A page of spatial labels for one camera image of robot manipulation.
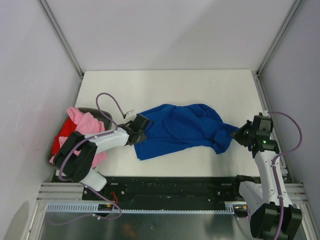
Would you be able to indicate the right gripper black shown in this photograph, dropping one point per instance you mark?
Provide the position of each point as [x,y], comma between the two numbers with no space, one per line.
[237,136]

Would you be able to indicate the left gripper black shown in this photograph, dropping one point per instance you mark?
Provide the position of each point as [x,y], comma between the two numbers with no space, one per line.
[142,137]

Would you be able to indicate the blue printed t shirt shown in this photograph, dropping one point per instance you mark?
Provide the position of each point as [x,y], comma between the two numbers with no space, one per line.
[175,128]

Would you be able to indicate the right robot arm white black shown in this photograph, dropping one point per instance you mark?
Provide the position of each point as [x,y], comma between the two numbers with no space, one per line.
[271,213]

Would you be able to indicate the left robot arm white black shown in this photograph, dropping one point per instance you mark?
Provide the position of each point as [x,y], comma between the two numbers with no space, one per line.
[75,157]

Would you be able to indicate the grey laundry basket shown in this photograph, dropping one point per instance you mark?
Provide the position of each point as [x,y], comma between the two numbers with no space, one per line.
[101,116]

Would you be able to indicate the pink t shirt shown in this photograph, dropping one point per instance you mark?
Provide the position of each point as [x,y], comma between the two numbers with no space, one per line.
[86,123]

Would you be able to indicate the red t shirt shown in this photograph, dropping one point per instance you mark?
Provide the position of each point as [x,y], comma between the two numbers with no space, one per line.
[68,127]

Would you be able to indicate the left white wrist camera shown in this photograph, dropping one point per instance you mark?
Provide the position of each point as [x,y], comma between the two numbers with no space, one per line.
[130,112]

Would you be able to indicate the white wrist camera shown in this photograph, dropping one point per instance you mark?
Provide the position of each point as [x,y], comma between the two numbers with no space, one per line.
[130,112]
[264,113]

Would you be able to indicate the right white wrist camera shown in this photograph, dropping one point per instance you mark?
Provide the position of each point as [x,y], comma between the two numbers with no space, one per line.
[264,113]

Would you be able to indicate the right aluminium frame post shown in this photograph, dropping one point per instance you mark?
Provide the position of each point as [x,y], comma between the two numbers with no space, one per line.
[284,27]

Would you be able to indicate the aluminium frame post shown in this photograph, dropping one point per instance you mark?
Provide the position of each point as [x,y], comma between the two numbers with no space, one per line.
[60,36]
[284,27]

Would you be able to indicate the grey slotted cable duct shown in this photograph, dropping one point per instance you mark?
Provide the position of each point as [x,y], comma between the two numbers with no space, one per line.
[103,208]

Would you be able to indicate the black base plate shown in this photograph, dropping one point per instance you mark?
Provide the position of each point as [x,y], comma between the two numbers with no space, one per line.
[166,191]

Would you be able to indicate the left aluminium frame post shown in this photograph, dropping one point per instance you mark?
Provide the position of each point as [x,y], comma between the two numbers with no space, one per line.
[60,36]

